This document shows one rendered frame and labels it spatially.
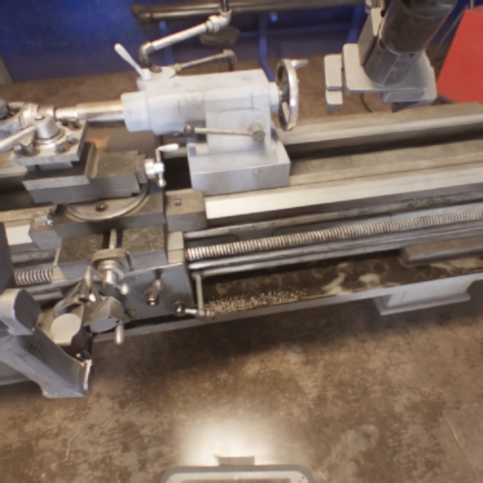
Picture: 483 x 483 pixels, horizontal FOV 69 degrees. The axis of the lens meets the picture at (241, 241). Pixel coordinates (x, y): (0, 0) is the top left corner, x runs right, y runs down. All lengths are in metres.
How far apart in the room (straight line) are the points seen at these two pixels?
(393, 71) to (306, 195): 0.81
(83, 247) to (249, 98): 0.66
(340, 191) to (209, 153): 0.47
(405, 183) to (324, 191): 0.30
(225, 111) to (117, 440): 1.38
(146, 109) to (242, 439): 1.32
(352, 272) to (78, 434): 1.36
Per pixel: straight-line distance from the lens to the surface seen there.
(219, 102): 1.14
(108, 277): 1.02
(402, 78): 0.51
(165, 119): 1.16
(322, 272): 1.58
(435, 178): 1.46
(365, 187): 1.32
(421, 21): 0.44
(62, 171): 1.10
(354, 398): 1.80
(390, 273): 1.66
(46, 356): 0.66
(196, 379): 1.78
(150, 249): 1.06
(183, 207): 1.16
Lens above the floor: 1.66
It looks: 49 degrees down
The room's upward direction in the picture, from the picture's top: 2 degrees counter-clockwise
